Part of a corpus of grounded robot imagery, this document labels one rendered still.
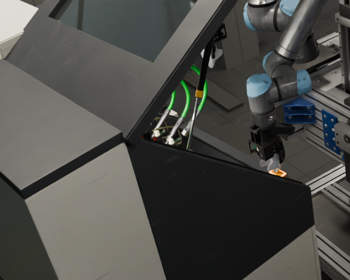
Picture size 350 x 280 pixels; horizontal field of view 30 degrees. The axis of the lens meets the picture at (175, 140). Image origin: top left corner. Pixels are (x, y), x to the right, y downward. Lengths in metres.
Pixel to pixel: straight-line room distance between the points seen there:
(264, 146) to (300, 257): 0.43
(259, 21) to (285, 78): 0.67
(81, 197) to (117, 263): 0.24
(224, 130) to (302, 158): 0.61
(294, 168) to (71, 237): 2.36
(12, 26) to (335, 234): 1.69
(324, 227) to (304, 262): 0.81
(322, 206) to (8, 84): 1.76
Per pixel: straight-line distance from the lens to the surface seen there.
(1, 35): 2.20
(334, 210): 3.20
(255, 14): 2.66
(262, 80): 1.99
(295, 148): 3.97
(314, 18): 2.10
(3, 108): 1.86
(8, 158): 1.62
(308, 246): 2.30
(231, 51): 4.89
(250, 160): 2.31
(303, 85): 2.03
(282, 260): 2.22
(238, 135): 4.16
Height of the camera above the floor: 2.31
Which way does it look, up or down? 33 degrees down
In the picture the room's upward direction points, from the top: 14 degrees counter-clockwise
